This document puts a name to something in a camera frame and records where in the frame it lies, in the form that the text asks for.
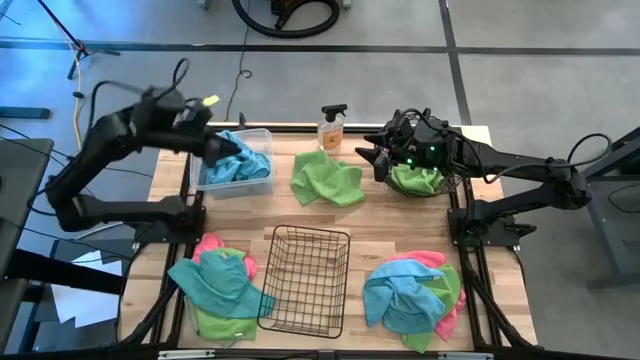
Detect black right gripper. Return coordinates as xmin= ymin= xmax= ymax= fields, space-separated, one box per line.
xmin=354 ymin=107 xmax=459 ymax=183

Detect round black wire basket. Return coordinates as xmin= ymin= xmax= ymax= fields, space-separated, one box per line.
xmin=380 ymin=162 xmax=465 ymax=200

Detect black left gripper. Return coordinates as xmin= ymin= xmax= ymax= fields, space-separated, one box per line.
xmin=172 ymin=102 xmax=243 ymax=169

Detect yellow floor cable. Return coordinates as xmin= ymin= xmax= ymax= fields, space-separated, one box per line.
xmin=52 ymin=19 xmax=85 ymax=151

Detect black aluminium table frame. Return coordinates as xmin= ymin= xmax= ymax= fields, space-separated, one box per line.
xmin=113 ymin=122 xmax=539 ymax=360

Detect white paper sheets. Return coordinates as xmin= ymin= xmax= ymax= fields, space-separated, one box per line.
xmin=49 ymin=249 xmax=132 ymax=329

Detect black stand foot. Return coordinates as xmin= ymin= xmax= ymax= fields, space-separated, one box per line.
xmin=0 ymin=105 xmax=52 ymax=120

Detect spray bottle orange liquid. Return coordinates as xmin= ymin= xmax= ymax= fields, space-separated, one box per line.
xmin=317 ymin=103 xmax=349 ymax=153

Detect grey metal table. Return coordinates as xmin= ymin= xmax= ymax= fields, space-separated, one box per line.
xmin=567 ymin=125 xmax=640 ymax=291

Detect dark grey desk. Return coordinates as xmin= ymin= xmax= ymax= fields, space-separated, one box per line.
xmin=0 ymin=137 xmax=55 ymax=351

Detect pink microfiber towel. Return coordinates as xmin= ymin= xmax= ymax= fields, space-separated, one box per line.
xmin=384 ymin=249 xmax=468 ymax=342
xmin=191 ymin=232 xmax=260 ymax=282

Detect clear plastic bin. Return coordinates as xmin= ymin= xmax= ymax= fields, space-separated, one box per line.
xmin=188 ymin=127 xmax=276 ymax=200

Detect black floor cable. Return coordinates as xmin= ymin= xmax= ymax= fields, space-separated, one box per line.
xmin=223 ymin=0 xmax=254 ymax=124

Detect silver frame bracket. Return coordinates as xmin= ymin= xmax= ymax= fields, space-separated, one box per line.
xmin=158 ymin=349 xmax=216 ymax=360
xmin=438 ymin=351 xmax=495 ymax=360

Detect black tripod stand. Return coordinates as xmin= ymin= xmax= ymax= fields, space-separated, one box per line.
xmin=34 ymin=0 xmax=122 ymax=81

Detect black vacuum hose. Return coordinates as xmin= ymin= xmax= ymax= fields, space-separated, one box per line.
xmin=230 ymin=0 xmax=342 ymax=40

